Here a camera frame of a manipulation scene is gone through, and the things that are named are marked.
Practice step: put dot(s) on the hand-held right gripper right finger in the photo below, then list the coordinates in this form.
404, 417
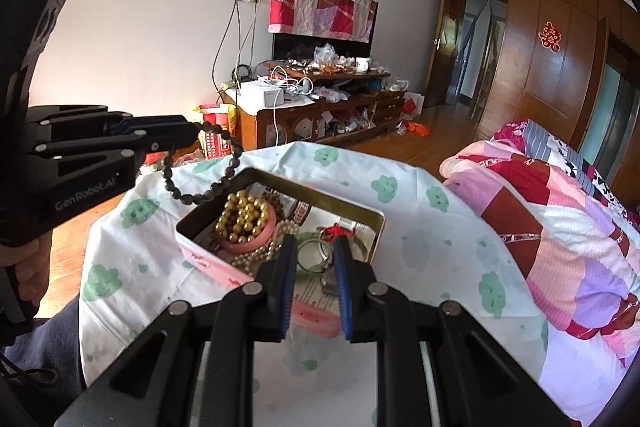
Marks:
342, 287

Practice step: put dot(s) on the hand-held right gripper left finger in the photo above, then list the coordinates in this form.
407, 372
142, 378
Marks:
286, 287

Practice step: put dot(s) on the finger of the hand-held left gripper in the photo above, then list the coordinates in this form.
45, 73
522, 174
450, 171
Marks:
170, 139
150, 122

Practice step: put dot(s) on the pink rectangular tin box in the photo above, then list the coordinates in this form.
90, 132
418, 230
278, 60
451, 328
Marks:
315, 318

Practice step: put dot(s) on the pink bangle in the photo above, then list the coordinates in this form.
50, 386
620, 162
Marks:
250, 247

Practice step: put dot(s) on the person's left hand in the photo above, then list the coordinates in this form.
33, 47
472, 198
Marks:
35, 267

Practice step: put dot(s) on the red printed plastic bag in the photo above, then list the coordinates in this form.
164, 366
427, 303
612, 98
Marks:
185, 159

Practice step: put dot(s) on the red yellow carton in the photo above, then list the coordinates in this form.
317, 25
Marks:
215, 142

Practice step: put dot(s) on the white tablecloth green cloud print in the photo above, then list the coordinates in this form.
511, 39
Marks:
425, 257

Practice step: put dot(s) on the white box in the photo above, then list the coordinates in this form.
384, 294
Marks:
260, 95

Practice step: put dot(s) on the wooden television cabinet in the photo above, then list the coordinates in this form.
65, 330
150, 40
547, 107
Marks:
300, 122

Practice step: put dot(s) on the person's dark trousers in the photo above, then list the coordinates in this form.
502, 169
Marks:
45, 337

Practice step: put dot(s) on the black television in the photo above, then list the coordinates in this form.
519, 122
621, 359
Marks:
295, 47

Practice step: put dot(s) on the orange plastic bag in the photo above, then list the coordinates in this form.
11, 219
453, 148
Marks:
416, 129

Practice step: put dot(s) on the pile of bags and dishes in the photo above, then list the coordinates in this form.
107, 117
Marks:
325, 59

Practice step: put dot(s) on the white red paper bag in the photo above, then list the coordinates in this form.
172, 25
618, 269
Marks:
413, 106

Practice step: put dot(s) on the red patchwork cover cloth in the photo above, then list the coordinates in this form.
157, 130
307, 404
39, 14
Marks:
320, 9

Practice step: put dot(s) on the white cup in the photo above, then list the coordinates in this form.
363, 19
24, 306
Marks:
362, 64

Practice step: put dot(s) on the pink red patchwork quilt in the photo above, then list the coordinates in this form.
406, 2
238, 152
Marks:
550, 232

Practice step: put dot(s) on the wooden room door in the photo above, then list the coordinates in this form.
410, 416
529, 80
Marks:
442, 57

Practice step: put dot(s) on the white bed sheet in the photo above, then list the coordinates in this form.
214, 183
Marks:
585, 377

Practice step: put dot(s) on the wooden wardrobe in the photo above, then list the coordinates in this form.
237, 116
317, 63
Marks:
550, 107

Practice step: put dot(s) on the red paper wardrobe decoration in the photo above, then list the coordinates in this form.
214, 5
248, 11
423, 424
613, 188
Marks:
550, 38

